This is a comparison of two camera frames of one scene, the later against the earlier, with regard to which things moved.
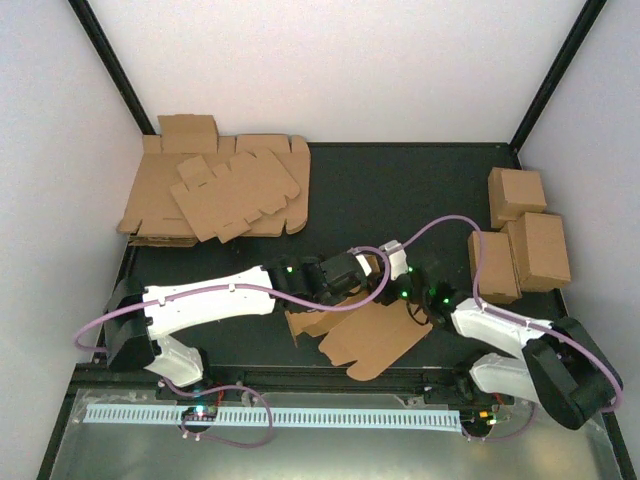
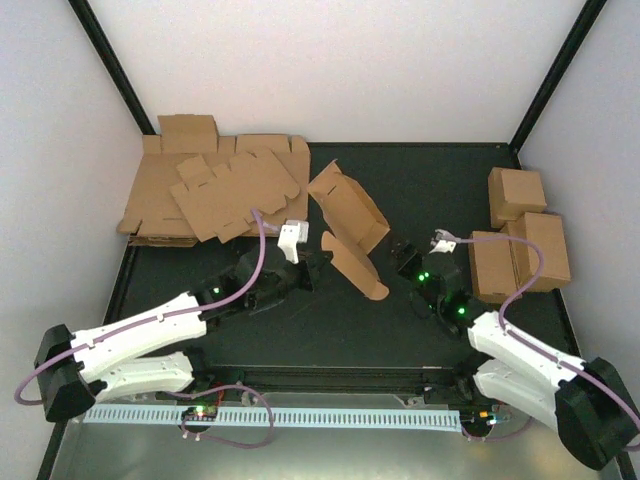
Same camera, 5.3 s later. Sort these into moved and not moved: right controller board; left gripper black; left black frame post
Moved: left gripper black
Not moved: left black frame post; right controller board
